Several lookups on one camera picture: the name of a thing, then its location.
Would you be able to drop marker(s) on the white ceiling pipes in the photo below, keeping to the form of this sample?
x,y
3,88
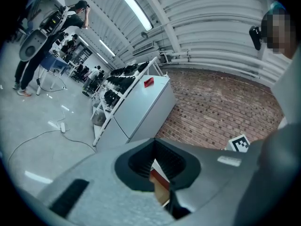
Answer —
x,y
211,55

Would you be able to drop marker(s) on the white power strip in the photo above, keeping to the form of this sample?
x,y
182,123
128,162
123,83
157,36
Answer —
x,y
63,127

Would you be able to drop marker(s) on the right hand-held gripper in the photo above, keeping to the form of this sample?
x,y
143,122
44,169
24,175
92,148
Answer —
x,y
238,145

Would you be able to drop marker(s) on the red card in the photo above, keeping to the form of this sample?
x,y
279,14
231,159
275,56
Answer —
x,y
148,82

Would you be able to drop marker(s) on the white shell backpack device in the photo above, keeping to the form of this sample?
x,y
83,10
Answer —
x,y
33,43

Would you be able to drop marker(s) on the person's right forearm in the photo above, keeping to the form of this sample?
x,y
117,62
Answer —
x,y
275,163

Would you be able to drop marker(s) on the clear storage bin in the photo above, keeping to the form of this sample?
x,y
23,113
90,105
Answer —
x,y
98,118

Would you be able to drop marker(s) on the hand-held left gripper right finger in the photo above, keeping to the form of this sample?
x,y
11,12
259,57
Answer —
x,y
171,163

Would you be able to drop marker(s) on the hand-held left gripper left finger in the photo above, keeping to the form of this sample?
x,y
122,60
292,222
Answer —
x,y
141,161

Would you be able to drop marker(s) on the white drawer wooden inside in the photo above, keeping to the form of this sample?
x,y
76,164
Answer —
x,y
161,192

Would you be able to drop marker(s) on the rows of black equipment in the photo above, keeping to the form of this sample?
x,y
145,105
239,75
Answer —
x,y
120,81

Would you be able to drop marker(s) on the long ceiling light tube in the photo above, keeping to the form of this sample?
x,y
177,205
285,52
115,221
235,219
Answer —
x,y
136,8

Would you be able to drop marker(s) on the grey refrigerator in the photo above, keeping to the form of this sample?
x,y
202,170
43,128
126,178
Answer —
x,y
145,107

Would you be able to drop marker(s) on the black round stand base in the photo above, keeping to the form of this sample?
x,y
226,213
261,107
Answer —
x,y
86,93

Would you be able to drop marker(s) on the blue desk white legs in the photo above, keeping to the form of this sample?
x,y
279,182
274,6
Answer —
x,y
53,63

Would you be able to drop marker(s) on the ceiling air vent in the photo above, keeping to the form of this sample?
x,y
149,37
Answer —
x,y
143,48

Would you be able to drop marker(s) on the black head-worn camera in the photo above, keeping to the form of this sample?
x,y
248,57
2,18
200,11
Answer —
x,y
255,37

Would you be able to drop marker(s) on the white t-shirt pink print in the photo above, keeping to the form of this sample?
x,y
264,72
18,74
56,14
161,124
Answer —
x,y
288,91

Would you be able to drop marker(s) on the white shelf rack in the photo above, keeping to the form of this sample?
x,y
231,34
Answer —
x,y
97,140

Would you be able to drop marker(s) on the short ceiling light tube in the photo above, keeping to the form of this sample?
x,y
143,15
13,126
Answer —
x,y
107,48

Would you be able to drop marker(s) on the person's face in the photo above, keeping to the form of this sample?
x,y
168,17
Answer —
x,y
278,32

